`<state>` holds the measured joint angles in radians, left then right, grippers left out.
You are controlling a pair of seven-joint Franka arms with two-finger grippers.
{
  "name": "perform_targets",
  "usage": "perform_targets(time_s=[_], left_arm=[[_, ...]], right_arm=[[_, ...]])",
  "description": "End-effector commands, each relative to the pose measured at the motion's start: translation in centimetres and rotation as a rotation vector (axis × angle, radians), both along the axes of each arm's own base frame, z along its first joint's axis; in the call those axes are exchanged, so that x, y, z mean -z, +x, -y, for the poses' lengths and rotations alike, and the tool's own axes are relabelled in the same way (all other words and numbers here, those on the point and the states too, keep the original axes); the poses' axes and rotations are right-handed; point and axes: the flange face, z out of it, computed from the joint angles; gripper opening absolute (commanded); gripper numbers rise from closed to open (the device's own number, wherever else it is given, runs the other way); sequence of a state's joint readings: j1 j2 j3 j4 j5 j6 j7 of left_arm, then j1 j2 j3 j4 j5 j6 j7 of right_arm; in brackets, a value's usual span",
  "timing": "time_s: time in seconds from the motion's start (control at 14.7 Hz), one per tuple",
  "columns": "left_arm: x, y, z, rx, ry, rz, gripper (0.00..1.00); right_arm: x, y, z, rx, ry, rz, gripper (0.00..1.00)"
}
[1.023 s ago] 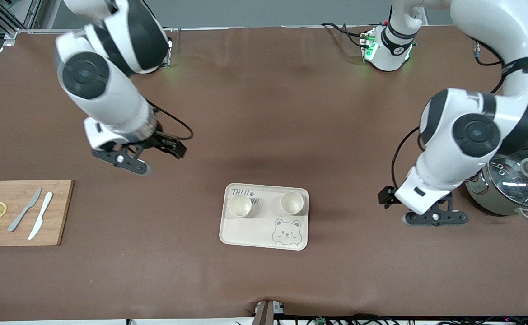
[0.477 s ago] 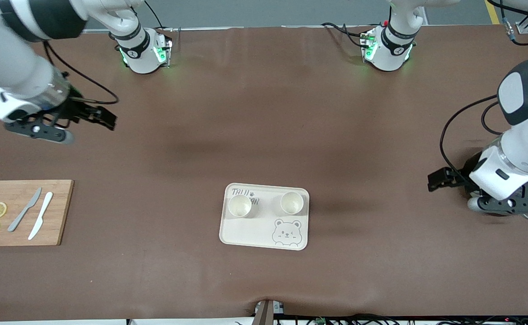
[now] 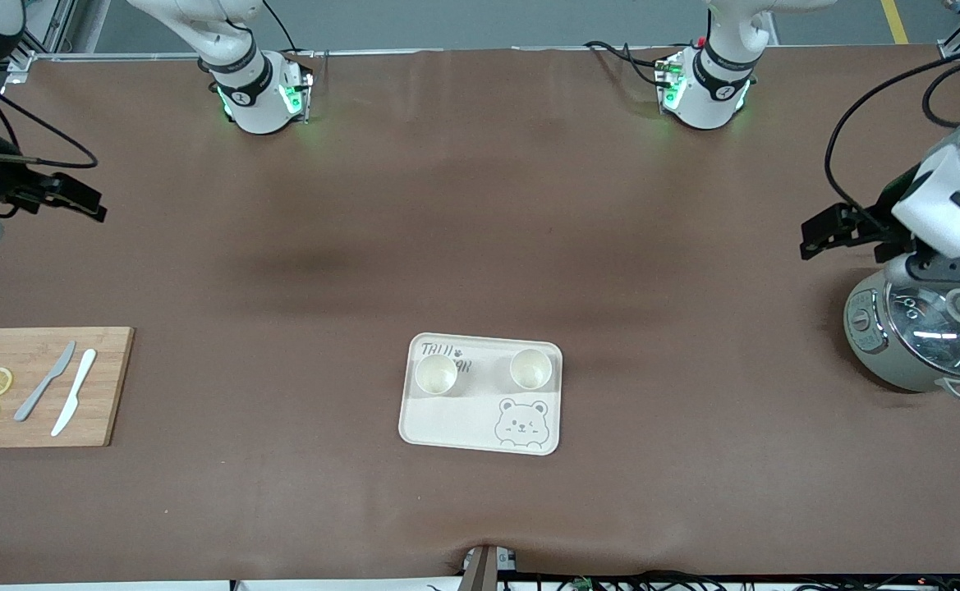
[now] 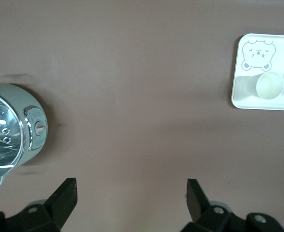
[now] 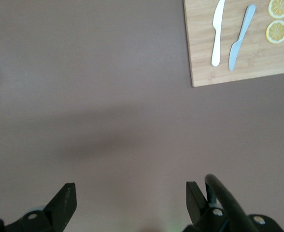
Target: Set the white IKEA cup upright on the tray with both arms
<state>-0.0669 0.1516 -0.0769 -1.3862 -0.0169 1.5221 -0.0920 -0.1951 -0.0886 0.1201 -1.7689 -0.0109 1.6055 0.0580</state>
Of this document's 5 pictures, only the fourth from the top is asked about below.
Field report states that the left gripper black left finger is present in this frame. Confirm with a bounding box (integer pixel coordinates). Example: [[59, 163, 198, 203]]
[[18, 178, 78, 232]]

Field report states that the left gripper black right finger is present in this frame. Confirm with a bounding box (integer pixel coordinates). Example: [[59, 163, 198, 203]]
[[183, 178, 248, 232]]

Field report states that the white plastic cup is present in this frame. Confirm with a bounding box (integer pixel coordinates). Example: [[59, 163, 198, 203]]
[[242, 71, 284, 101]]

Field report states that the cream tray with bear print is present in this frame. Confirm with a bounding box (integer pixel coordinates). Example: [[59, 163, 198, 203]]
[[230, 33, 284, 112]]

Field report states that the glass pot lid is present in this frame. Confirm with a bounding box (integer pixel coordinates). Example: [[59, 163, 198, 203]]
[[0, 89, 24, 181]]

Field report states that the grey electric cooking pot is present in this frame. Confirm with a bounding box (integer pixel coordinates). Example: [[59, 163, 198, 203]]
[[0, 77, 48, 191]]

